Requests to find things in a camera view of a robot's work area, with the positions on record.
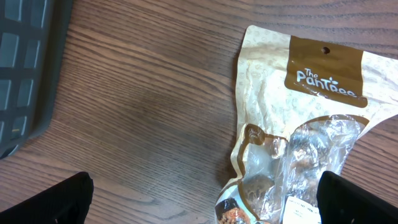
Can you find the brown cookie bag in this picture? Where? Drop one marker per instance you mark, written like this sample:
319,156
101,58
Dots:
301,106

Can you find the grey plastic mesh basket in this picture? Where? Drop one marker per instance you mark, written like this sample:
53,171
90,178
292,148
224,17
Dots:
33,35

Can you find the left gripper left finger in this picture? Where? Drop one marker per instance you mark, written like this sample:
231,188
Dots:
67,202

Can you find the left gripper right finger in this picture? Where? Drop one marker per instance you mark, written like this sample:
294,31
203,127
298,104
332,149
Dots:
342,202

